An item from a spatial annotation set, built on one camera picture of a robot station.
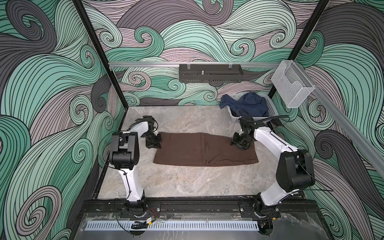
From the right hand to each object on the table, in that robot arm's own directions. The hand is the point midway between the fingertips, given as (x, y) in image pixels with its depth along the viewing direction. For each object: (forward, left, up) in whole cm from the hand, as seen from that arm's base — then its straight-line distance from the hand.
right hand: (233, 144), depth 89 cm
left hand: (+2, +46, -5) cm, 47 cm away
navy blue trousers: (+39, -22, -1) cm, 44 cm away
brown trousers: (+1, +19, -6) cm, 20 cm away
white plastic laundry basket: (+29, -34, -1) cm, 44 cm away
